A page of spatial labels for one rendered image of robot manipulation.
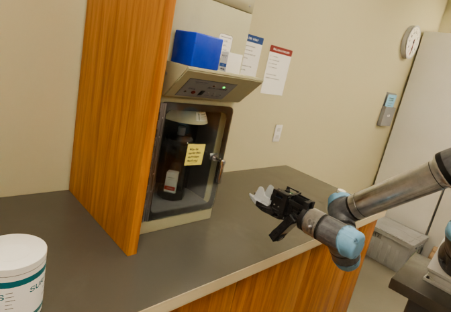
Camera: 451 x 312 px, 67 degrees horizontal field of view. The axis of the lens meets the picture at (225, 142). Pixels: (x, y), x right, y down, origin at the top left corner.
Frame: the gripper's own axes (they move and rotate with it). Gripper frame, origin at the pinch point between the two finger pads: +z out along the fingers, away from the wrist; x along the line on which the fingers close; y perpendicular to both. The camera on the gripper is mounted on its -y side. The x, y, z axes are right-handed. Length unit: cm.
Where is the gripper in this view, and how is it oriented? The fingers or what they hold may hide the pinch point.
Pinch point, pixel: (254, 196)
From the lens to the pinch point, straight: 111.0
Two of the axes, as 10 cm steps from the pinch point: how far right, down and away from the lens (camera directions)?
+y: 2.0, -9.5, -2.3
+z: -6.7, -3.0, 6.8
